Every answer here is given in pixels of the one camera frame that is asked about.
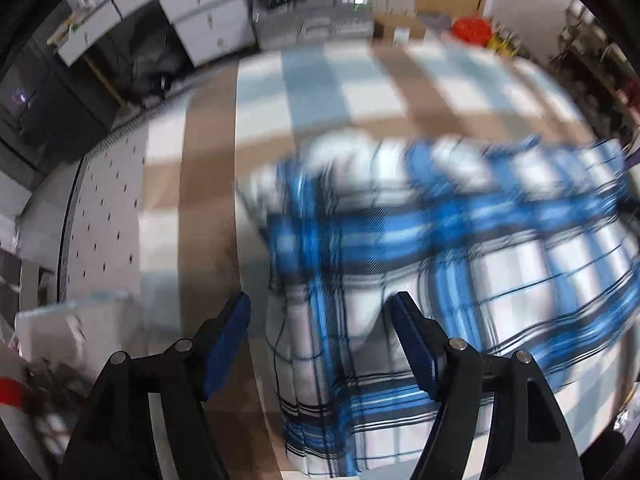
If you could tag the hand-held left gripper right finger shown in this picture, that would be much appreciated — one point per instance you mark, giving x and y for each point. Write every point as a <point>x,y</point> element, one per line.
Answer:
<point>415,347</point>

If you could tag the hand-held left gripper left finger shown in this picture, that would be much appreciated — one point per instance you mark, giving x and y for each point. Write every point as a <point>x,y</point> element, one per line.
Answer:
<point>227,345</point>

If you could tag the blue white plaid shirt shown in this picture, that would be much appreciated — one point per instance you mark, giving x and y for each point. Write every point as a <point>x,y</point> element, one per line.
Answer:
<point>425,240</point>

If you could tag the white quilted mattress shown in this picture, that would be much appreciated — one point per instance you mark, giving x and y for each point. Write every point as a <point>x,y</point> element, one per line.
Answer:
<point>105,220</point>

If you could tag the red white cloth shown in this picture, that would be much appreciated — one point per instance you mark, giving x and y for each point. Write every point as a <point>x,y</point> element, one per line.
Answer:
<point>10,391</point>

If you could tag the checkered bed blanket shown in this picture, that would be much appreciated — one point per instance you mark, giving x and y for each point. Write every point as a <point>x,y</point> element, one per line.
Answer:
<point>310,100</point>

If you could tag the flat cardboard box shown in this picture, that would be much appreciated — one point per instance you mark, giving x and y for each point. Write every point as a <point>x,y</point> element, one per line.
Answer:
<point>397,27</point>

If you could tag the orange plastic bag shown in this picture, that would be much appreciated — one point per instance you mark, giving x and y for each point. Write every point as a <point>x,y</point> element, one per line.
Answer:
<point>471,30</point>

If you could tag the silver hard suitcase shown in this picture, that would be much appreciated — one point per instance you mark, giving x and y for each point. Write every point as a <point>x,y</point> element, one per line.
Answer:
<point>310,22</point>

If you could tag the white desk with drawers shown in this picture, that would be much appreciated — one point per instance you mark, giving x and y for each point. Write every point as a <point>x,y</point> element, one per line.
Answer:
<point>200,10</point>

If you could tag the wooden shoe rack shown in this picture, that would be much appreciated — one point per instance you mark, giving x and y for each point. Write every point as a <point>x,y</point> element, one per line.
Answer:
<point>600,60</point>

